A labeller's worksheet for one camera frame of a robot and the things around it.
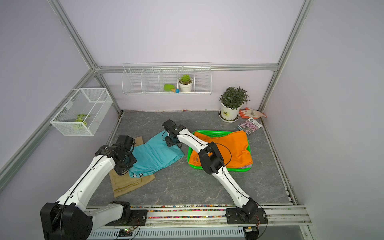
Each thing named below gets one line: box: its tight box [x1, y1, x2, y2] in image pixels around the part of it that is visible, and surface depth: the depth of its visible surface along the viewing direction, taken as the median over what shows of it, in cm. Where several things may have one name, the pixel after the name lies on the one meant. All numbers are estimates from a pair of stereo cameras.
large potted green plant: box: [218, 86, 251, 123], surface depth 107 cm
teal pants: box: [128, 130, 185, 178], surface depth 95 cm
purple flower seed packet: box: [237, 116, 262, 136], surface depth 113 cm
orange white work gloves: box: [239, 107, 267, 119], surface depth 121 cm
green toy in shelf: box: [163, 84, 180, 94], surface depth 103 cm
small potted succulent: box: [178, 74, 194, 93], surface depth 93 cm
